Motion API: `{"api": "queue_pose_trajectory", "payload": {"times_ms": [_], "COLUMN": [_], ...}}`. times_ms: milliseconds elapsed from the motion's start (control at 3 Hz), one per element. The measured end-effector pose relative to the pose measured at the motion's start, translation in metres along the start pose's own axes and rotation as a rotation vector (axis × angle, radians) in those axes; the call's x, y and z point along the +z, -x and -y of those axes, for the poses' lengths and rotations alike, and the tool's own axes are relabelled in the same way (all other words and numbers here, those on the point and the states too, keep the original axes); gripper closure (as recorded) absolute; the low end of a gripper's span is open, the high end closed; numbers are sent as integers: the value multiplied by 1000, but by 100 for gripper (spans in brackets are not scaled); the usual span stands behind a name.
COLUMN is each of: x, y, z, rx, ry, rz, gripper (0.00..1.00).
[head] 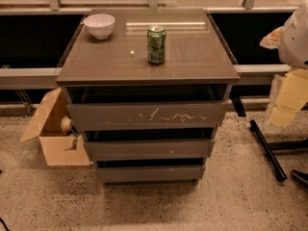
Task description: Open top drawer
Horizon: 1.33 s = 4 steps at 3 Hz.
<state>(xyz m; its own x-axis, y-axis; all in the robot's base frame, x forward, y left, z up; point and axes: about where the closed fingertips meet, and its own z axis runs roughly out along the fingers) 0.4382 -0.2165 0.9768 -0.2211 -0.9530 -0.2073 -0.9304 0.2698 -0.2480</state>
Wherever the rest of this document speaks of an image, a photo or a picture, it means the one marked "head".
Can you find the white ceramic bowl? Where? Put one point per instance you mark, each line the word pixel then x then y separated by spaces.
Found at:
pixel 100 25

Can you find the black metal stand leg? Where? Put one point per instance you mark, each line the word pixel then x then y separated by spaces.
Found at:
pixel 271 146

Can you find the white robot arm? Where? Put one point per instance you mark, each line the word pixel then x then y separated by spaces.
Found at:
pixel 292 51

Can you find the green soda can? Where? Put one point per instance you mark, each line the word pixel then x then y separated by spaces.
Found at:
pixel 156 37

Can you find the open cardboard box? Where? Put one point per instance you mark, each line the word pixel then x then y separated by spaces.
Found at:
pixel 45 124

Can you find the round cream knob object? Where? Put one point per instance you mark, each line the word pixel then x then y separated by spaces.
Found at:
pixel 66 125

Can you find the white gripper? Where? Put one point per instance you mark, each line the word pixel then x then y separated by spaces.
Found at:
pixel 295 45

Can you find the grey top drawer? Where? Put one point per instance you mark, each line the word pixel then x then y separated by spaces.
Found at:
pixel 140 116

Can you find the grey drawer cabinet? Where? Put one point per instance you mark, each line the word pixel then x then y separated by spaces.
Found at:
pixel 191 42

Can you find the grey middle drawer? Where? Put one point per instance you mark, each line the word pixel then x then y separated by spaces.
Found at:
pixel 145 150

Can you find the grey bottom drawer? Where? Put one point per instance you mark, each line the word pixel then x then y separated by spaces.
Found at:
pixel 149 174

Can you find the grey drawer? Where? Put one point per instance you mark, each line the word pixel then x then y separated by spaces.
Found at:
pixel 149 174
pixel 145 150
pixel 140 116

